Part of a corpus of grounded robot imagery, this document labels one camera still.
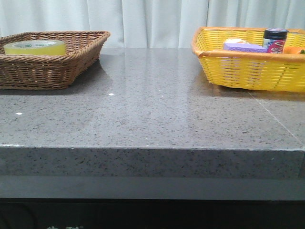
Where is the yellow packing tape roll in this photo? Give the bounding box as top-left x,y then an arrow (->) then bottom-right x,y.
3,40 -> 66,55

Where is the white curtain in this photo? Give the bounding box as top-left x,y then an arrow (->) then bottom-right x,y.
0,0 -> 305,48

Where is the purple foam block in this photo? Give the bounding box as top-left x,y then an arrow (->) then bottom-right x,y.
223,42 -> 267,53

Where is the bread roll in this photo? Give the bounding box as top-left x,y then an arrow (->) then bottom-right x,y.
225,38 -> 248,44

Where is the yellow woven basket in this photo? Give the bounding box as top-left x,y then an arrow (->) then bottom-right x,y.
192,27 -> 305,92

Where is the brown wicker basket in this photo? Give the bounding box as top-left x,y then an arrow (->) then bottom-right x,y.
0,31 -> 111,90

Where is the dark lidded gum jar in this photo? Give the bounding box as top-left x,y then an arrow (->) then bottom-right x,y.
263,28 -> 289,54

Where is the orange toy carrot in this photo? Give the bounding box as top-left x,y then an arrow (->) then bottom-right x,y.
283,46 -> 305,54

